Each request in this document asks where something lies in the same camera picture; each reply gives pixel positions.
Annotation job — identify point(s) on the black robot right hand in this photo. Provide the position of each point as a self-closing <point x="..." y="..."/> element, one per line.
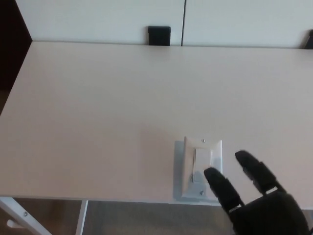
<point x="266" y="215"/>

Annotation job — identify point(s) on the white leg peg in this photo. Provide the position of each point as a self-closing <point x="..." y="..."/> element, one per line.
<point x="12" y="223"/>

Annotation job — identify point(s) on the white table leg frame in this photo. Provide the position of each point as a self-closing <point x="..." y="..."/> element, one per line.
<point x="81" y="220"/>

